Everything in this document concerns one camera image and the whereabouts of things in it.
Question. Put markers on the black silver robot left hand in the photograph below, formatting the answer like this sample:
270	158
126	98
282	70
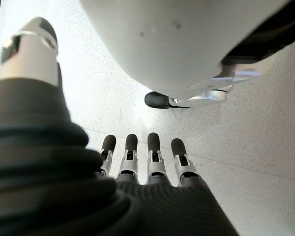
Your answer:
39	172

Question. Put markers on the black robot left foot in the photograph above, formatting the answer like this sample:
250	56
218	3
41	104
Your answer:
156	99

